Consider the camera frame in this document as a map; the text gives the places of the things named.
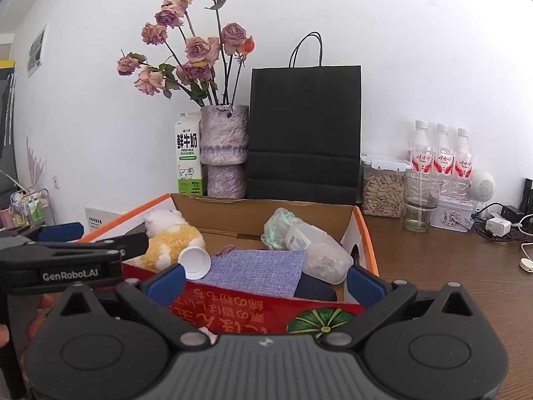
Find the dark grey cabinet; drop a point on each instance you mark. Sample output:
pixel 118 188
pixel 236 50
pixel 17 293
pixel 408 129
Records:
pixel 6 133

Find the black paper bag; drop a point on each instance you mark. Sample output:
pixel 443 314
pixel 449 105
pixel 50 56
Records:
pixel 304 133

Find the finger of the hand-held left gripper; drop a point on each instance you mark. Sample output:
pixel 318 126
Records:
pixel 62 232
pixel 133 246

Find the red cardboard box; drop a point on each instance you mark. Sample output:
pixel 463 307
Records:
pixel 250 306

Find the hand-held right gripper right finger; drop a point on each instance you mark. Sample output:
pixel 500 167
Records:
pixel 366 286

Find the translucent plastic storage box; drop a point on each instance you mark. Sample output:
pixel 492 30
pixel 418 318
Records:
pixel 320 254

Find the navy zip pouch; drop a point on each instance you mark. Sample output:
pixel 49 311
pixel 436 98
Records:
pixel 312 289

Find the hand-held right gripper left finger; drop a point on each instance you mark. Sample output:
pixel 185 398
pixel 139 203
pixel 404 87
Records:
pixel 167 286

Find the white round speaker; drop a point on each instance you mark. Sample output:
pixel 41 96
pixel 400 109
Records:
pixel 483 187

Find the black charging devices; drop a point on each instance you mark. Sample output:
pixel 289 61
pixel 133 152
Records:
pixel 516 212

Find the pale green toy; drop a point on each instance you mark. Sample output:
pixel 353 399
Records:
pixel 277 227

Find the white plug charger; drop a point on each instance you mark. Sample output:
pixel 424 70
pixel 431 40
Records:
pixel 498 227

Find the white green milk carton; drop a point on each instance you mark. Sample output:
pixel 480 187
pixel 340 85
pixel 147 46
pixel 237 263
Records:
pixel 187 150

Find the pink bin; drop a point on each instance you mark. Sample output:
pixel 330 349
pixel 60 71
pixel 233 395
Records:
pixel 6 218

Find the purple textured vase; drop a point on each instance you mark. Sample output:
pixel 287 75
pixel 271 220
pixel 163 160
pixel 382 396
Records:
pixel 225 141

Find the yellow and white plush toy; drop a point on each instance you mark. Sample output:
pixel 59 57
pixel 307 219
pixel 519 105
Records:
pixel 175 241

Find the pink reed decoration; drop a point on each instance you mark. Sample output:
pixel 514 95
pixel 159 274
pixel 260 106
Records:
pixel 35 166

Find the dried pink rose bouquet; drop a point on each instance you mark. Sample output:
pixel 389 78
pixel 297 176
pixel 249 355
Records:
pixel 200 50

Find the person's left hand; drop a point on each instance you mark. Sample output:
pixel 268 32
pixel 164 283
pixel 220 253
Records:
pixel 41 316

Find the clear jar of seeds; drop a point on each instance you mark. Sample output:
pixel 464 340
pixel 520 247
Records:
pixel 381 196

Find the white printed tin box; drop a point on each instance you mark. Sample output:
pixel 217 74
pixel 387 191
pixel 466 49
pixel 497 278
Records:
pixel 452 214

